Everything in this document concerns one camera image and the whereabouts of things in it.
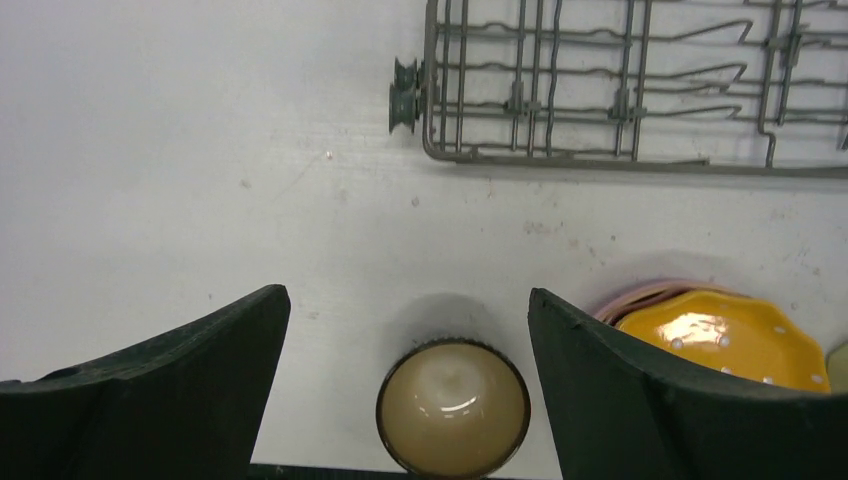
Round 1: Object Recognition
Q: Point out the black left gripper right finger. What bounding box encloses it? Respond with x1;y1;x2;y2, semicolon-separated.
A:
528;288;847;479

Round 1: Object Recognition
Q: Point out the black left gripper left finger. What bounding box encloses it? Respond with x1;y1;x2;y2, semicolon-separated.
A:
1;284;291;479

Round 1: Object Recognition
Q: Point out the dark patterned cream bowl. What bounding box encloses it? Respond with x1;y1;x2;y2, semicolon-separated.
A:
375;337;532;479

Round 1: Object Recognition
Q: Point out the grey wire dish rack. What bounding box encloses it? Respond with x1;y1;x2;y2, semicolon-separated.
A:
389;1;847;179

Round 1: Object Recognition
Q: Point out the pink plate under yellow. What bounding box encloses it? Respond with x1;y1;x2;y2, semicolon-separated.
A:
591;279;742;326

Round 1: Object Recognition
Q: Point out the yellow polka dot plate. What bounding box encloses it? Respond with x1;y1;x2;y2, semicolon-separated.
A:
616;290;831;393

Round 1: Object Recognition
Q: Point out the pale yellow mug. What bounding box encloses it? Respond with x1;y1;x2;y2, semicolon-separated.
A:
826;341;848;393

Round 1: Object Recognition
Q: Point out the black table frame rail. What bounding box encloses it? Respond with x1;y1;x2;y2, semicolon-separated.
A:
246;464;420;480

